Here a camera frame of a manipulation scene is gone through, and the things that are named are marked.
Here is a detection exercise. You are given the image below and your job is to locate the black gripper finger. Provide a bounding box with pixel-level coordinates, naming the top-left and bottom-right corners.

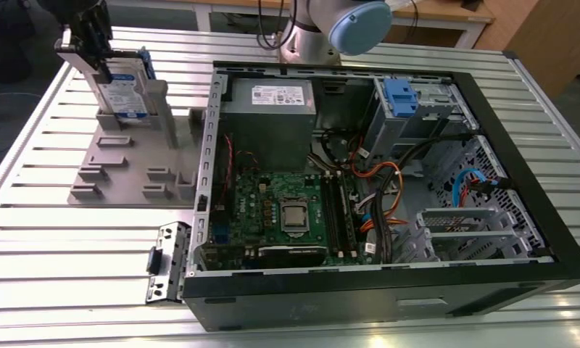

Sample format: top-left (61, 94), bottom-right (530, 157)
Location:
top-left (69, 21), bottom-right (97, 55)
top-left (89, 21), bottom-right (116, 85)

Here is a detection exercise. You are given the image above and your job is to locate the hard disk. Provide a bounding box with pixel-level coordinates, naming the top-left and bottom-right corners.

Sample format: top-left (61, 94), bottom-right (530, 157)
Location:
top-left (56, 46), bottom-right (152, 124)

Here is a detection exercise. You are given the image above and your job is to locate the black orange power wire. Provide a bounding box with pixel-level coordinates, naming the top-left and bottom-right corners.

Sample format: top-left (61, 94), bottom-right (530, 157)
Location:
top-left (467, 178), bottom-right (522, 199)

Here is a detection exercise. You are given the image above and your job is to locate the grey parts rack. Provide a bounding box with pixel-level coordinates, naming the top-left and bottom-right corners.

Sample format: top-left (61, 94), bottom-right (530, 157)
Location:
top-left (65, 80), bottom-right (209, 210)

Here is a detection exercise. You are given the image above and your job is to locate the grey power supply unit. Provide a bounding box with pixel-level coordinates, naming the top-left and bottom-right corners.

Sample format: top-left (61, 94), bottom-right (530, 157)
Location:
top-left (220, 78), bottom-right (319, 174)

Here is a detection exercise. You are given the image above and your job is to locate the green motherboard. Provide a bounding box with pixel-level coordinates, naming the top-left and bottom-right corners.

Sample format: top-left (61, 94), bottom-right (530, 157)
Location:
top-left (207, 172), bottom-right (368, 269)

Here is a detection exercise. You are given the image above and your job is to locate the black round fan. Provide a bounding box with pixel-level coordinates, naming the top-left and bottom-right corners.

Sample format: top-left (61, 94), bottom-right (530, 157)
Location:
top-left (321, 128), bottom-right (364, 162)

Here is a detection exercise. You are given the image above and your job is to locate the black latch clip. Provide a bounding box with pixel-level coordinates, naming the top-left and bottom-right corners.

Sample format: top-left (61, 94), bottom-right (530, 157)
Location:
top-left (145, 246), bottom-right (164, 273)

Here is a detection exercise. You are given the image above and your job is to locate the silver CPU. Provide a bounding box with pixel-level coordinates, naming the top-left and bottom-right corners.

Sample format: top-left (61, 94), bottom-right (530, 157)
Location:
top-left (283, 206), bottom-right (311, 228)

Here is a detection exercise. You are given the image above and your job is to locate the CPU socket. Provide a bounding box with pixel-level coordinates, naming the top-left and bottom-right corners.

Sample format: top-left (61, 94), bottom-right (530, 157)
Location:
top-left (275, 196), bottom-right (316, 239)

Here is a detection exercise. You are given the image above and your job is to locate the blue plastic drive latch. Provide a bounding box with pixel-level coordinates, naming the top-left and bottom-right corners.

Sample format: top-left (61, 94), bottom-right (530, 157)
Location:
top-left (381, 79), bottom-right (420, 119)

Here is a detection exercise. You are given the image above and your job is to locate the black RAM slot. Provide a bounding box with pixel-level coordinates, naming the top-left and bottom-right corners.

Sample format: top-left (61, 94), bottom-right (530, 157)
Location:
top-left (335, 169), bottom-right (360, 257)
top-left (320, 170), bottom-right (344, 257)

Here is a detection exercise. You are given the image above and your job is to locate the metal optical drive cage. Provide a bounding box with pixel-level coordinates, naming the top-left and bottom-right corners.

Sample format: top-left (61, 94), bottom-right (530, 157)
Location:
top-left (364, 78), bottom-right (480, 157)

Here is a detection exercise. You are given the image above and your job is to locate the black graphics card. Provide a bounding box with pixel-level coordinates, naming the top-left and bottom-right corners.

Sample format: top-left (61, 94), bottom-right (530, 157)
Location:
top-left (197, 243), bottom-right (329, 271)

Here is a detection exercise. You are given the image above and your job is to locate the black PC case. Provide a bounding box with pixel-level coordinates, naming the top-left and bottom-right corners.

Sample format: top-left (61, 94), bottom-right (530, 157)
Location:
top-left (181, 59), bottom-right (580, 333)

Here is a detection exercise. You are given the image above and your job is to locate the brown wooden cabinet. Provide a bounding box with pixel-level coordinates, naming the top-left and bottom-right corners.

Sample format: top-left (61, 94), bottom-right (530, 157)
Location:
top-left (504, 0), bottom-right (580, 95)

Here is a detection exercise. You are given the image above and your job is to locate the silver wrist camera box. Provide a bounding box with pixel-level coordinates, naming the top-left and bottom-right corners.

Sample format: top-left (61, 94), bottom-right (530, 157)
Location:
top-left (53, 28), bottom-right (79, 54)

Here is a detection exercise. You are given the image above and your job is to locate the thin red wire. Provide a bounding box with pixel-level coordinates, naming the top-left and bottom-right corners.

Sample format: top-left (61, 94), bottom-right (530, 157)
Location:
top-left (223, 133), bottom-right (237, 190)

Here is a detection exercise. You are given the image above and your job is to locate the metal expansion slot bracket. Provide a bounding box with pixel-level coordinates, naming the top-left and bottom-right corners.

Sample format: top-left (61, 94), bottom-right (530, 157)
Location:
top-left (144, 220), bottom-right (193, 304)

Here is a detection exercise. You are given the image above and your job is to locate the orange wire bundle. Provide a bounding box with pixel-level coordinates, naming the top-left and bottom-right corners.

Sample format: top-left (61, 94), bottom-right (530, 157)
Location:
top-left (349, 161), bottom-right (409, 233)

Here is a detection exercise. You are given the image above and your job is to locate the wooden desk white frame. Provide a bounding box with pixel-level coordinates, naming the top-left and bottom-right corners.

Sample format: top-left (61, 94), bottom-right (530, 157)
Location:
top-left (107, 0), bottom-right (495, 50)

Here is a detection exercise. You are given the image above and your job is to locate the black cable bundle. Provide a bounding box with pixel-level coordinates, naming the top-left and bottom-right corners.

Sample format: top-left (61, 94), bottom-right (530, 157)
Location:
top-left (367, 136), bottom-right (466, 264)

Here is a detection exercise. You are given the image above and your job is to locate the blue data wire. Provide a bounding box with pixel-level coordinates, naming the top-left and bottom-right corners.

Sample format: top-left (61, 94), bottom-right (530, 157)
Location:
top-left (452, 168), bottom-right (510, 210)

